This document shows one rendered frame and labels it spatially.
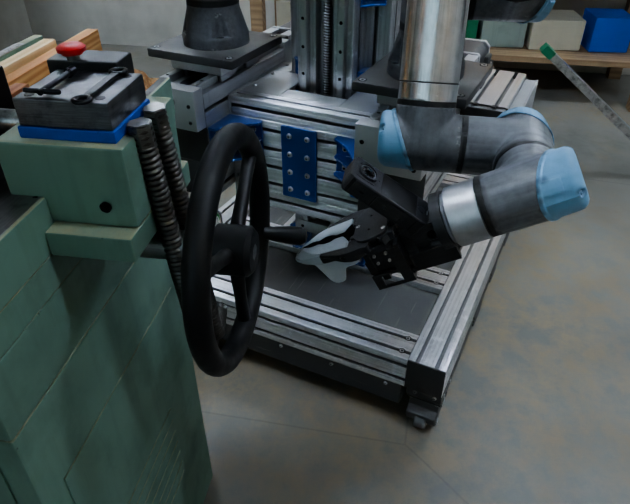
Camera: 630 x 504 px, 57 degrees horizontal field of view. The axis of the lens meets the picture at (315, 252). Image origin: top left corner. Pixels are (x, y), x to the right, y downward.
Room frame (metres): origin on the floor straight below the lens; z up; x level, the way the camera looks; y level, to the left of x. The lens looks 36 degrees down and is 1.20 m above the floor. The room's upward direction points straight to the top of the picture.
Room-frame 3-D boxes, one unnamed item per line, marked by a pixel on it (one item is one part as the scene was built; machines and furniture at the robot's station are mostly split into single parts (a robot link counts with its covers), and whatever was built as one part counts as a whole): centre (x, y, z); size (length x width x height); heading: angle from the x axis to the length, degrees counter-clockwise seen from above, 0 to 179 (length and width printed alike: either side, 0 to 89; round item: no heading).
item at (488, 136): (0.68, -0.25, 0.88); 0.11 x 0.11 x 0.08; 79
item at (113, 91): (0.59, 0.24, 0.99); 0.13 x 0.11 x 0.06; 171
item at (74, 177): (0.58, 0.24, 0.91); 0.15 x 0.14 x 0.09; 171
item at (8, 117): (0.60, 0.33, 0.95); 0.09 x 0.07 x 0.09; 171
